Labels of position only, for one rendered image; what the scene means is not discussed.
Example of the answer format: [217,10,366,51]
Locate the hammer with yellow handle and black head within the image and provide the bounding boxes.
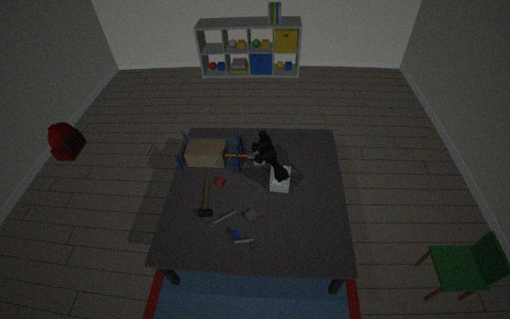
[198,178,213,217]

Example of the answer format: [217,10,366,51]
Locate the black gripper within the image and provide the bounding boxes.
[253,152,263,164]

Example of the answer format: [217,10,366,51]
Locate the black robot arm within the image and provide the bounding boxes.
[252,130,290,183]

